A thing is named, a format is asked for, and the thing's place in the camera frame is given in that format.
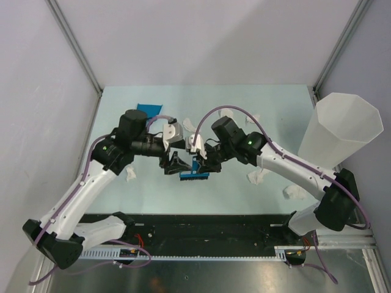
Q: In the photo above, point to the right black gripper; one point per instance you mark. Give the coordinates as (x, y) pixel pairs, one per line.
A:
(208, 165)

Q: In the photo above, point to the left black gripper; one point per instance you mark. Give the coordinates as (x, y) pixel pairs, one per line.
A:
(175, 165)

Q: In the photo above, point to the blue hand brush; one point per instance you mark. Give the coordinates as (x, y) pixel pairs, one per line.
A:
(189, 176)

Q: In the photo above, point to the blue dustpan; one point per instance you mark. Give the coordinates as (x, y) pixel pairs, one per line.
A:
(151, 110)

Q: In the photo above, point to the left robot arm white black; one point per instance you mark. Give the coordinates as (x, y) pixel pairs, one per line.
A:
(59, 235)

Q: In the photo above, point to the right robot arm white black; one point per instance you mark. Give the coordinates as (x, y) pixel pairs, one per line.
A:
(336, 192)

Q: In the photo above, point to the paper scrap centre back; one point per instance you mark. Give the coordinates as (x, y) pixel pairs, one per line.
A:
(187, 124)

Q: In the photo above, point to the paper scrap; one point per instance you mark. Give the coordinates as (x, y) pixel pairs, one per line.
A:
(256, 177)
(294, 192)
(187, 124)
(252, 119)
(130, 173)
(225, 112)

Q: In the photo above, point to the paper scrap left front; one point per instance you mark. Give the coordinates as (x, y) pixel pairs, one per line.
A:
(130, 173)

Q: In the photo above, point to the paper scrap front right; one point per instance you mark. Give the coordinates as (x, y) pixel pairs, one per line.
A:
(256, 177)

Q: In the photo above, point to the paper scrap back middle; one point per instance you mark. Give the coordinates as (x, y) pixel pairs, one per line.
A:
(225, 112)

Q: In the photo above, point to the paper scrap back right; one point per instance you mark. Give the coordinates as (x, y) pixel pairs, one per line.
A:
(252, 119)

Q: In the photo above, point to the paper scrap far right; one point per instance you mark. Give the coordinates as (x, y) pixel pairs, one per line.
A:
(294, 192)

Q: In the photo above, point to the white translucent waste bin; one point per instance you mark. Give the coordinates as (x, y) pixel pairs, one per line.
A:
(341, 124)

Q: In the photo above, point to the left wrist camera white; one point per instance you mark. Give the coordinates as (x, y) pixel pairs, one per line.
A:
(171, 133)

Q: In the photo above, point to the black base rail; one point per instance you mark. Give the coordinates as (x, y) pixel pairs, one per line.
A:
(213, 236)

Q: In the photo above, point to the aluminium frame rail right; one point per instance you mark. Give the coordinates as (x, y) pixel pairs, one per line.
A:
(349, 238)

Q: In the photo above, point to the left aluminium frame post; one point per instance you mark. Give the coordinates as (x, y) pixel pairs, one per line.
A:
(73, 43)

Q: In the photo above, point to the aluminium frame post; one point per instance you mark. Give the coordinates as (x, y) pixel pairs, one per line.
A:
(347, 33)
(73, 43)

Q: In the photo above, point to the right aluminium frame post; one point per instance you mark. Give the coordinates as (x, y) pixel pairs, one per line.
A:
(347, 33)

